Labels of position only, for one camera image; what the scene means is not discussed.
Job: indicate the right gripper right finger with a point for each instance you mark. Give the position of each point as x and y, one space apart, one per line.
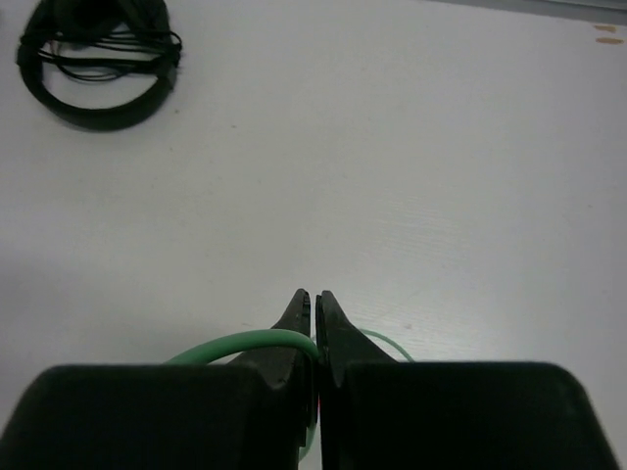
380 413

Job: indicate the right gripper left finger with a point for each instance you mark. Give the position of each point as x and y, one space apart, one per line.
244 401

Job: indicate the black headphones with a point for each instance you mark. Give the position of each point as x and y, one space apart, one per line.
99 42

